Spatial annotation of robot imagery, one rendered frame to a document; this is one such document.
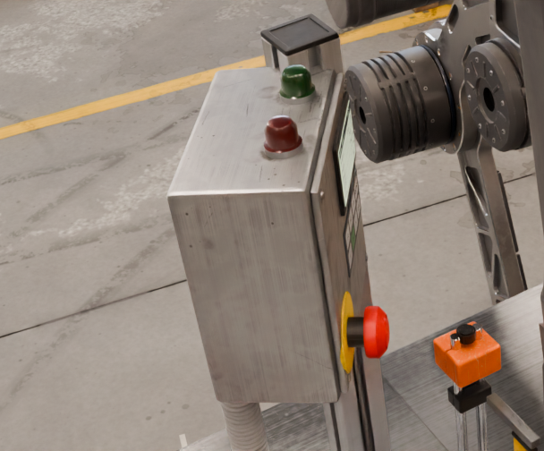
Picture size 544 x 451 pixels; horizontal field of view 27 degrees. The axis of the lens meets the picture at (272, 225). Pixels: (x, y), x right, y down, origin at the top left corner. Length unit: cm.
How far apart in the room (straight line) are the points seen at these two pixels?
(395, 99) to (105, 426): 122
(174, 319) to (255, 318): 220
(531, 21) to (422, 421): 78
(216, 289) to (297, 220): 8
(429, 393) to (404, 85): 61
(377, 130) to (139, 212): 164
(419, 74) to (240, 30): 253
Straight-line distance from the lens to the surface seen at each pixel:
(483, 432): 108
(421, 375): 150
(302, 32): 84
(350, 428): 105
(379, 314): 81
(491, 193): 198
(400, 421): 144
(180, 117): 386
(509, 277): 202
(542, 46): 75
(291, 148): 74
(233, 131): 78
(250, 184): 72
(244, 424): 93
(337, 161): 78
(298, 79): 79
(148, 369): 285
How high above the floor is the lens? 187
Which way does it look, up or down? 35 degrees down
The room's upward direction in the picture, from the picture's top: 10 degrees counter-clockwise
